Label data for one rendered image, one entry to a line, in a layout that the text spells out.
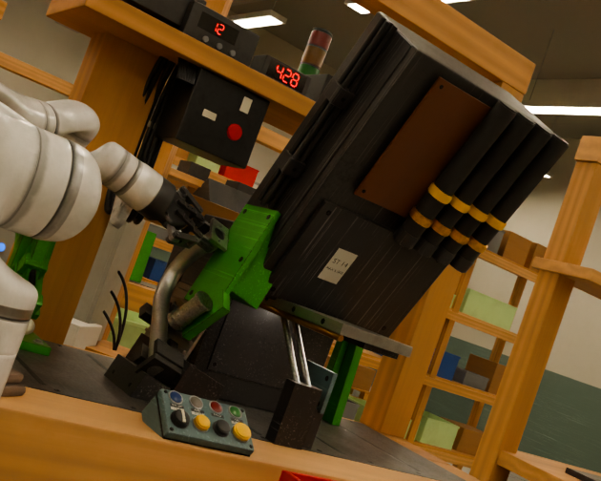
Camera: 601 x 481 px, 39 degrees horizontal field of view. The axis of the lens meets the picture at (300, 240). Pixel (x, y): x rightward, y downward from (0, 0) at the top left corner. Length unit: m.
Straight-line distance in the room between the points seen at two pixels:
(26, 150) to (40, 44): 11.02
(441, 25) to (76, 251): 1.05
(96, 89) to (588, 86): 9.16
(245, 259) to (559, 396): 10.68
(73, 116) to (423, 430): 6.39
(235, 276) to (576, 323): 10.79
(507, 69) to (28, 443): 1.62
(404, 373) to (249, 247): 0.87
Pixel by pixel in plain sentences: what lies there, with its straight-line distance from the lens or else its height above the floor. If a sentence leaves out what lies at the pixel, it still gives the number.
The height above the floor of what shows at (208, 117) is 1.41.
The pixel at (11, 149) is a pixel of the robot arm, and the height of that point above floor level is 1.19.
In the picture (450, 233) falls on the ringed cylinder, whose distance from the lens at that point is 1.55.
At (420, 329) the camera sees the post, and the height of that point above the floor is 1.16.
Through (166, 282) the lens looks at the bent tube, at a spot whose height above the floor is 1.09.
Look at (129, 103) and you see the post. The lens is 1.75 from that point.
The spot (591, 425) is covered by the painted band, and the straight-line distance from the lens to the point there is 11.66.
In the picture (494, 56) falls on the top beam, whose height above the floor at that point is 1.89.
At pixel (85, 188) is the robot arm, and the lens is 0.74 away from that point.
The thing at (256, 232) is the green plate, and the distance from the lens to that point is 1.49.
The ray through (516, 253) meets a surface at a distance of 7.83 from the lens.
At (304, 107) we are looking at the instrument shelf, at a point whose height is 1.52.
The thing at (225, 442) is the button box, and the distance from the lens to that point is 1.26.
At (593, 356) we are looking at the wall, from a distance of 11.84.
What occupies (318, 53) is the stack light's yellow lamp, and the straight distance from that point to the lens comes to 1.98.
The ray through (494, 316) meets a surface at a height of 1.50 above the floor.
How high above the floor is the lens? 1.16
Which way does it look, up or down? 3 degrees up
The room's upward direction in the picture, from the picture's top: 20 degrees clockwise
